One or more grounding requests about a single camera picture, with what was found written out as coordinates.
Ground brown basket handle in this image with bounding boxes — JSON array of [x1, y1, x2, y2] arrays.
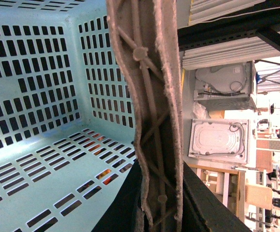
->
[[106, 0, 183, 232]]

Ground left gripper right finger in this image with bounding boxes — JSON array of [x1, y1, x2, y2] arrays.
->
[[182, 163, 250, 232]]

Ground white appliance upper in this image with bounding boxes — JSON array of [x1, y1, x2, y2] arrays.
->
[[194, 61, 257, 111]]

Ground orange fruit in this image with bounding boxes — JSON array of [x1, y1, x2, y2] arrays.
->
[[81, 129, 119, 186]]

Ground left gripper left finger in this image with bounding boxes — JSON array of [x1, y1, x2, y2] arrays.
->
[[92, 161, 146, 232]]

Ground white appliance lower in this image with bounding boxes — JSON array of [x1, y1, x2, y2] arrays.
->
[[188, 119, 250, 164]]

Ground white appliance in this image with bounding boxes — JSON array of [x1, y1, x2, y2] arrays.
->
[[188, 119, 250, 164], [194, 61, 257, 111]]

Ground teal plastic shopping basket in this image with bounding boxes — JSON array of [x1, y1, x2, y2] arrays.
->
[[0, 0, 136, 232]]

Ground white vertical blinds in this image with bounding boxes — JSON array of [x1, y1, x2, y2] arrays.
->
[[181, 0, 280, 71]]

